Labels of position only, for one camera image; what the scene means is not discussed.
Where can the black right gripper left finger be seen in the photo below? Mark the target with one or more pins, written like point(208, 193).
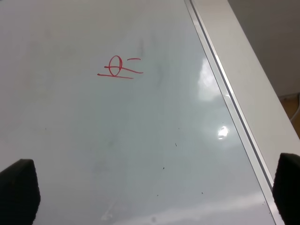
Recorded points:
point(19, 193)

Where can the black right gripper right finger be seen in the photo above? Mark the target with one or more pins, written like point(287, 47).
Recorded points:
point(286, 188)

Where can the red marker scribble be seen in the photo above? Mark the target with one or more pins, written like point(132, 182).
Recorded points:
point(115, 67)

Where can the white whiteboard with aluminium frame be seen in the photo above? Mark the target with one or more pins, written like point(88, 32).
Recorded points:
point(164, 148)

